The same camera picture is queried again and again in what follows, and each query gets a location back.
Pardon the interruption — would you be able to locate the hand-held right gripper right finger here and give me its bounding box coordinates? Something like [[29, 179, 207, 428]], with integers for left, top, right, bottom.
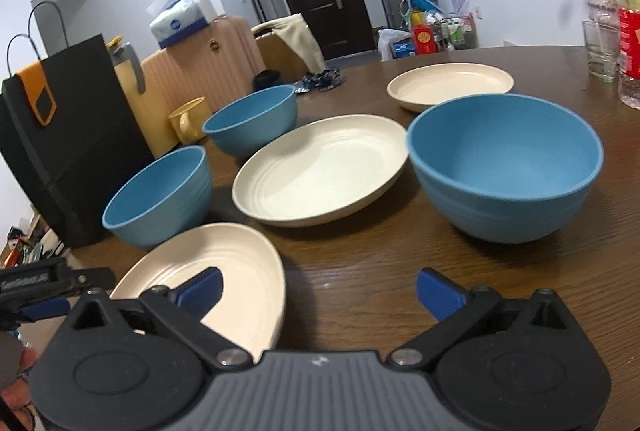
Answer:
[[386, 268, 573, 369]]

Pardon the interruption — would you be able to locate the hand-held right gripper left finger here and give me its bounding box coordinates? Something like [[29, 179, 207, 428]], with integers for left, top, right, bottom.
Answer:
[[69, 267, 253, 371]]

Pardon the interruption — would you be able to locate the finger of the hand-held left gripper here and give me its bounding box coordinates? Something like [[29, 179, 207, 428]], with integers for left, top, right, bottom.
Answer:
[[15, 297, 72, 323], [67, 267, 117, 294]]

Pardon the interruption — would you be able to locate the cream plate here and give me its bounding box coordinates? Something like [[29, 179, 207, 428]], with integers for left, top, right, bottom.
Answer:
[[231, 114, 410, 228], [109, 222, 287, 362], [386, 62, 515, 113]]

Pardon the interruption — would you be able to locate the blue bowl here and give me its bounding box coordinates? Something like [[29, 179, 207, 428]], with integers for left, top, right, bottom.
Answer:
[[407, 94, 605, 244], [102, 145, 214, 249], [202, 84, 298, 158]]

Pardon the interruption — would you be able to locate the person's left hand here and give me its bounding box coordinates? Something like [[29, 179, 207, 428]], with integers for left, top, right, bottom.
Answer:
[[0, 346, 41, 431]]

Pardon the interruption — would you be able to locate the black paper bag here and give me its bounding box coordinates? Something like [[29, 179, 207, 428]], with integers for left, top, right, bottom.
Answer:
[[0, 1, 156, 249]]

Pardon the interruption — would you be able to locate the yellow mug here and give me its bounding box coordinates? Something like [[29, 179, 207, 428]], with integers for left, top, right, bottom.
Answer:
[[167, 96, 213, 146]]

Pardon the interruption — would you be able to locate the orange bag tag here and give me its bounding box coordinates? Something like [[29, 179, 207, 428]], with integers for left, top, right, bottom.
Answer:
[[14, 60, 59, 128]]

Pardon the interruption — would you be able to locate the black cylinder container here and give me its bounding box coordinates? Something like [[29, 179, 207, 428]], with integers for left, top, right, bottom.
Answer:
[[254, 71, 283, 92]]

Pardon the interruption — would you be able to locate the pink ribbed suitcase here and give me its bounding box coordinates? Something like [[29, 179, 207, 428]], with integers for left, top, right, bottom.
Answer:
[[141, 14, 266, 152]]

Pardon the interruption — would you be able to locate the red box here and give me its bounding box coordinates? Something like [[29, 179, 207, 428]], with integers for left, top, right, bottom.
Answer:
[[411, 24, 437, 57]]

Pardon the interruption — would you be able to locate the white plastic bag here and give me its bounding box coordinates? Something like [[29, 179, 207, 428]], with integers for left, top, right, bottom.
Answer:
[[377, 28, 411, 61]]

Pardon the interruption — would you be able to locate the white blue tissue pack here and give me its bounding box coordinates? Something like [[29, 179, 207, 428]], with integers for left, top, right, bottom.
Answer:
[[148, 0, 221, 51]]

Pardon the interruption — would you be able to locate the cream cloth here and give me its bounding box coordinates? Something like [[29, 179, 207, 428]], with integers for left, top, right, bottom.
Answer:
[[250, 14, 326, 72]]

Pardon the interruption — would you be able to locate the clear drinking glass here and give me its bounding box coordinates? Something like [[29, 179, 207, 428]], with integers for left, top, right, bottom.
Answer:
[[581, 20, 621, 83]]

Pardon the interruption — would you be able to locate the blue bag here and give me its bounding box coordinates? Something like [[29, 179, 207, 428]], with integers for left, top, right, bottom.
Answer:
[[400, 0, 443, 18]]

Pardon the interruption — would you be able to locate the red label water bottle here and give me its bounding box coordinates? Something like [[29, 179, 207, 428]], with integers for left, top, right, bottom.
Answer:
[[616, 0, 640, 109]]

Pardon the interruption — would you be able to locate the yellow suitcase with grey handle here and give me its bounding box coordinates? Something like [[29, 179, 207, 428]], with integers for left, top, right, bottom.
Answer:
[[107, 38, 176, 159]]

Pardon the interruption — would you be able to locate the wire storage cart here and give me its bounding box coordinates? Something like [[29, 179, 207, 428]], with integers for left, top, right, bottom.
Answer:
[[434, 11, 477, 52]]

